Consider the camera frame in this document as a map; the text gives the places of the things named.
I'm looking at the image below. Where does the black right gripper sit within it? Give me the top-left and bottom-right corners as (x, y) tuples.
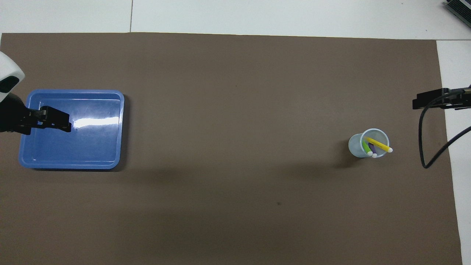
(412, 87), (471, 110)

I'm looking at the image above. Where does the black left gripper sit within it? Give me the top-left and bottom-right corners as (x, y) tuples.
(0, 93), (72, 135)

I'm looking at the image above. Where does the yellow pen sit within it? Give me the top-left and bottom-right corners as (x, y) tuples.
(364, 137), (393, 153)

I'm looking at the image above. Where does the blue plastic tray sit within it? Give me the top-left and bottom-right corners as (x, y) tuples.
(18, 89), (125, 170)

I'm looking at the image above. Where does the clear plastic cup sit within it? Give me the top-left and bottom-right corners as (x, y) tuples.
(348, 128), (390, 159)

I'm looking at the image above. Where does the grey striped device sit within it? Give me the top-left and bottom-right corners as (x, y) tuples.
(443, 0), (471, 19)

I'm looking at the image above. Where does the brown table mat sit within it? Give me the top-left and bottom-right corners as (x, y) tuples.
(0, 32), (463, 265)

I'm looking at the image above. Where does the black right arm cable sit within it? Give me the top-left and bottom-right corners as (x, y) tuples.
(419, 88), (471, 169)

